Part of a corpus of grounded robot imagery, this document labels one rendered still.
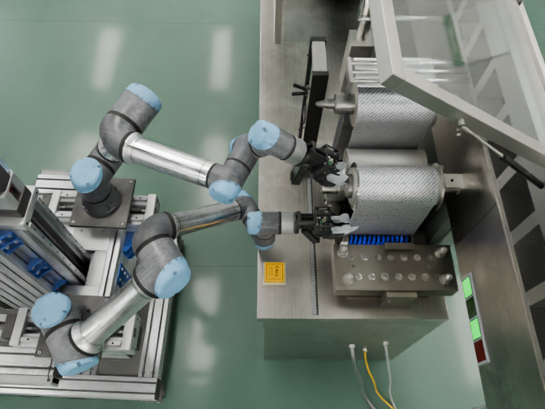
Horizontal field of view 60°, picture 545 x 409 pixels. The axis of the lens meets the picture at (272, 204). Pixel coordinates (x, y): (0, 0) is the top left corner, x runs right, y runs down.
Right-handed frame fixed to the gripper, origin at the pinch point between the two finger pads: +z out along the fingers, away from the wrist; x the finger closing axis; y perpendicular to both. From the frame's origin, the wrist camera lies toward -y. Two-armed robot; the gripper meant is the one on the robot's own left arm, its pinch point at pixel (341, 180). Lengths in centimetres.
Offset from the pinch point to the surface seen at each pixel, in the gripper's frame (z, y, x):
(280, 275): 8.6, -37.4, -18.5
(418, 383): 124, -61, -42
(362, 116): -1.3, 11.6, 16.9
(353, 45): 15, 0, 67
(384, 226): 23.4, -2.1, -7.4
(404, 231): 32.1, -0.6, -7.3
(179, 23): 15, -152, 209
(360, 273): 21.8, -12.6, -21.2
